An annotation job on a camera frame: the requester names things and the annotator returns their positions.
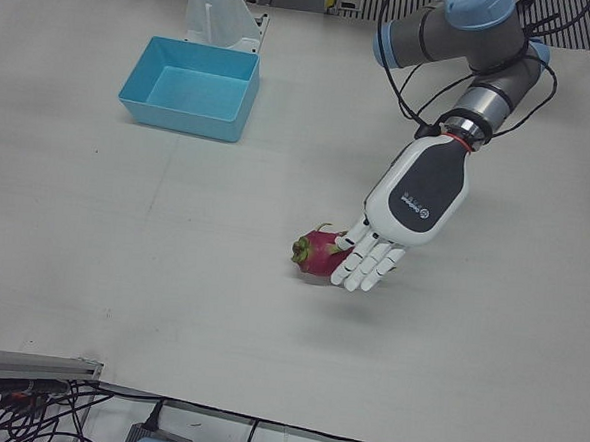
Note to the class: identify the white grey robot hand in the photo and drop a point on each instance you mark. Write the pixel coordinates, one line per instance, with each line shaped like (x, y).
(416, 198)

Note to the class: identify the red dragon fruit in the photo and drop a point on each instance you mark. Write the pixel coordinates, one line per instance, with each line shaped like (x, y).
(315, 257)

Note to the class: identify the blue plastic bin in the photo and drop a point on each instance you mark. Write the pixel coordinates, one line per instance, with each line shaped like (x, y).
(192, 94)

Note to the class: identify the grey metal box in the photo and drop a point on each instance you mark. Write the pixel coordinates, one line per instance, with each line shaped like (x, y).
(134, 429)

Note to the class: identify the white pedestal stand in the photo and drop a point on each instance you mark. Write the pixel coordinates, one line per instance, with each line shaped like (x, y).
(212, 15)

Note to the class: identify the aluminium frame rail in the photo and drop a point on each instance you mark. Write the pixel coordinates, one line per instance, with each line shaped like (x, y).
(25, 365)

